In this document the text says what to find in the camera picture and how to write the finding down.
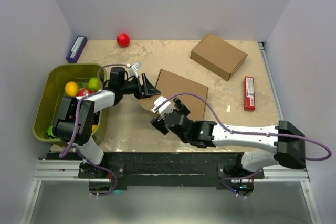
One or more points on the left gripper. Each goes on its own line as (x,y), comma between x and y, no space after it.
(149,89)

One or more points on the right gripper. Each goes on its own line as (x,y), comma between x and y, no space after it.
(159,124)

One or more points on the brown cardboard box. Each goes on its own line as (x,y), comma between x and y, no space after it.
(169,84)
(218,56)

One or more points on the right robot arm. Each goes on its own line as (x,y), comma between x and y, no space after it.
(280,144)

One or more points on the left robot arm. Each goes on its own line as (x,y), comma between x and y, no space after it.
(74,120)

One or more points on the closed brown cardboard box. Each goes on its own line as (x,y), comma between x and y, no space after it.
(218,56)

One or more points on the red rectangular box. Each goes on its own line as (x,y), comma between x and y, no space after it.
(249,94)

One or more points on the purple rectangular box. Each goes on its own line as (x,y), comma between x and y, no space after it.
(76,50)

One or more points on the green lime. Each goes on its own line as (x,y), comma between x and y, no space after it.
(94,84)

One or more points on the red apple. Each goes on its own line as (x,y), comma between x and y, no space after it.
(123,40)

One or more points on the purple grape bunch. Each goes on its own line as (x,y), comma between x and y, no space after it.
(96,118)

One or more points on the red dragon fruit toy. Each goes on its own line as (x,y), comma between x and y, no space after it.
(84,91)

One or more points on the small yellow fruit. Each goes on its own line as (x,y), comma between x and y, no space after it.
(94,127)

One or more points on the yellow lemon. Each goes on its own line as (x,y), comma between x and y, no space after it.
(71,89)

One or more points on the green plastic bin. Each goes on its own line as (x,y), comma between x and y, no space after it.
(53,93)

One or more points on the green watermelon ball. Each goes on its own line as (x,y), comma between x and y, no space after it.
(50,133)

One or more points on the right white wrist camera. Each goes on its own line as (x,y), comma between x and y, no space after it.
(162,107)

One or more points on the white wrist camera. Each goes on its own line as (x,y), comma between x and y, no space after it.
(133,68)
(162,107)

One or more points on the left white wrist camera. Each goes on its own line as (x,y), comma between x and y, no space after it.
(133,68)

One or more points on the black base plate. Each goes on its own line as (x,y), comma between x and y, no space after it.
(186,169)

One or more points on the aluminium frame rail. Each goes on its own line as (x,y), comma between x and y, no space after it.
(48,171)

